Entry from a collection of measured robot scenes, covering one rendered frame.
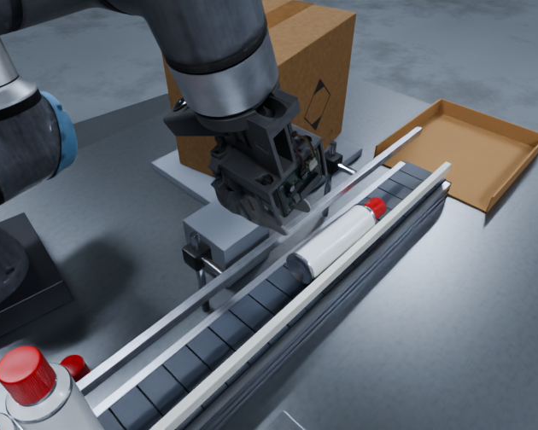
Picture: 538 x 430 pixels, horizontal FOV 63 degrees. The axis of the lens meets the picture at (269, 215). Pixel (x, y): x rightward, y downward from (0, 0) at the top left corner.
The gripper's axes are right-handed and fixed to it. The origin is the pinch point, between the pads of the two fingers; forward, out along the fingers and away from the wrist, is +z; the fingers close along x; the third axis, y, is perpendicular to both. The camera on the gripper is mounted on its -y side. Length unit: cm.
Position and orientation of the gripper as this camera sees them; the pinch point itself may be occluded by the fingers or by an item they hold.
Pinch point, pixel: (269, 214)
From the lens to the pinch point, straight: 51.0
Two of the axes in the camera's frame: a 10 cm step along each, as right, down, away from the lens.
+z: 2.2, 5.4, 8.1
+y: 7.3, 4.7, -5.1
